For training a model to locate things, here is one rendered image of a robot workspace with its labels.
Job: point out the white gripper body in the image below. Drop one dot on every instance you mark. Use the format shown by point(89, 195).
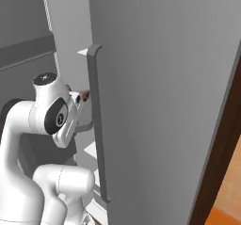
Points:
point(69, 129)

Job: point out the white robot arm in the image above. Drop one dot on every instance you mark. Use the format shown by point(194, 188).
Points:
point(19, 159)

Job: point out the white meat container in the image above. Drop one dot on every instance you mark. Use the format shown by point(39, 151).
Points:
point(86, 113)

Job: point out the brown steak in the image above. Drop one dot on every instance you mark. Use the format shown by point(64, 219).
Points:
point(84, 95)

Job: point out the white fridge shelf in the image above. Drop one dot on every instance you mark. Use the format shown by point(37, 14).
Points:
point(91, 149)
point(83, 51)
point(98, 210)

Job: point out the grey door with dark shelves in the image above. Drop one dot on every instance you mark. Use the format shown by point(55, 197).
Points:
point(22, 51)

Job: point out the grey fridge door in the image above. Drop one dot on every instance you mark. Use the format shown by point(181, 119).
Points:
point(163, 103)

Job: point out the grey fridge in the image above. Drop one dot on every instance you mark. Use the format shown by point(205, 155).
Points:
point(70, 21)

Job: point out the dark brown cabinet panel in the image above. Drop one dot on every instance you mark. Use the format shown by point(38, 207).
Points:
point(219, 159)

